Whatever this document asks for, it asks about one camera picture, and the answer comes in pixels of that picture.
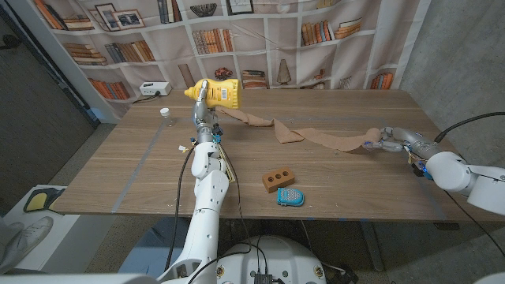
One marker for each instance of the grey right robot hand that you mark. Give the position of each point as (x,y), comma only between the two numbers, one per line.
(410,142)

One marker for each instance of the white floor board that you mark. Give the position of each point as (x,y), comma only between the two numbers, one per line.
(59,236)

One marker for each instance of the yellow mustard bottle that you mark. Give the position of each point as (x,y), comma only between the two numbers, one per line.
(223,94)

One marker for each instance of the black device on floor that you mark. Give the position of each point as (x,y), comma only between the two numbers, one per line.
(341,276)

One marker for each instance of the white power strip box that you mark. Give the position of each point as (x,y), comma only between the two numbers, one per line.
(154,88)

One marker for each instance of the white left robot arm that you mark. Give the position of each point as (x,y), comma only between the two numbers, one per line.
(207,213)

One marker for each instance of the yellow and black floor pad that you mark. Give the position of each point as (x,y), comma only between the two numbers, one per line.
(37,199)

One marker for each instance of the white shoe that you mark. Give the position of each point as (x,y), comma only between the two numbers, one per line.
(27,240)

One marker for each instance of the blue object under table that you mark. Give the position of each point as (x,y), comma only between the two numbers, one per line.
(158,248)

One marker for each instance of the tan adhesive wrap strip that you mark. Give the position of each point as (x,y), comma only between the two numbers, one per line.
(300,134)

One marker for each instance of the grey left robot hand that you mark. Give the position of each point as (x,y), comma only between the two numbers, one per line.
(203,120)

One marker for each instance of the grey table leg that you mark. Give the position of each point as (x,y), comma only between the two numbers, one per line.
(372,244)

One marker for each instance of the brown block with three holes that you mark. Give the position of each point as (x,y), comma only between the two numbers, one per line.
(278,179)

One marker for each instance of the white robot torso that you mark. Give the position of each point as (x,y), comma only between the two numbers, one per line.
(272,258)

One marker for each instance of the small clear bottle white cap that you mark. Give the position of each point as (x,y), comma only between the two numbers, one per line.
(165,112)

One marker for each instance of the yellow new driver sign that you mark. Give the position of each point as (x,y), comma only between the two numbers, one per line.
(229,169)

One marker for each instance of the printed bookshelf backdrop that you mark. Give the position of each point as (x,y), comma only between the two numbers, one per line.
(276,47)

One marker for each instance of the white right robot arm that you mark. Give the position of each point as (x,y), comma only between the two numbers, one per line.
(469,177)

